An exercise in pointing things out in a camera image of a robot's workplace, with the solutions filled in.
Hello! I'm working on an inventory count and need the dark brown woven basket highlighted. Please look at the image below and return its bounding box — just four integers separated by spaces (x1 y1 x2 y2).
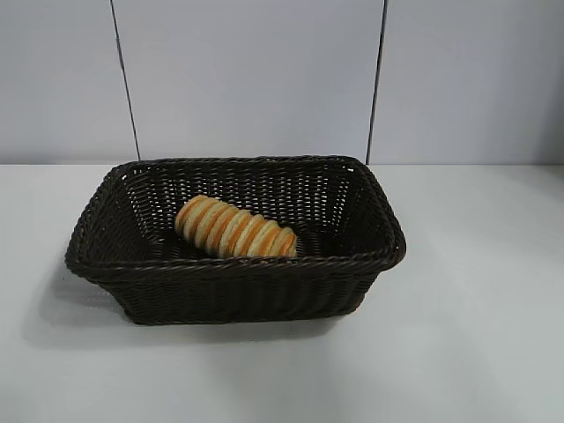
64 154 407 327

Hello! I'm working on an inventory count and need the long striped bread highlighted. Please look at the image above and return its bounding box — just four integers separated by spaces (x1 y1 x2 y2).
174 195 299 259

